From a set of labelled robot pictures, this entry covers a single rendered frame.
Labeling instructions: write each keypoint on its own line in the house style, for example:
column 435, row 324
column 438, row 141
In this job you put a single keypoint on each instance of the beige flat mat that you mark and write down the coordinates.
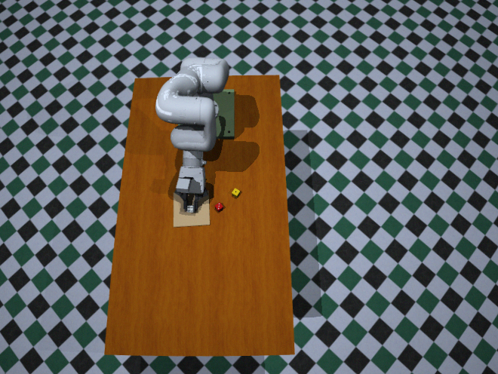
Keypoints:
column 200, row 217

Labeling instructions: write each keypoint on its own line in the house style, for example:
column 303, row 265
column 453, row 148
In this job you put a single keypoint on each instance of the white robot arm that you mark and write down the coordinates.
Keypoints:
column 176, row 104

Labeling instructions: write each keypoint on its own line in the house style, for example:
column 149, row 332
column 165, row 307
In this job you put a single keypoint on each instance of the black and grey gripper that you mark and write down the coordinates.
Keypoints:
column 197, row 185

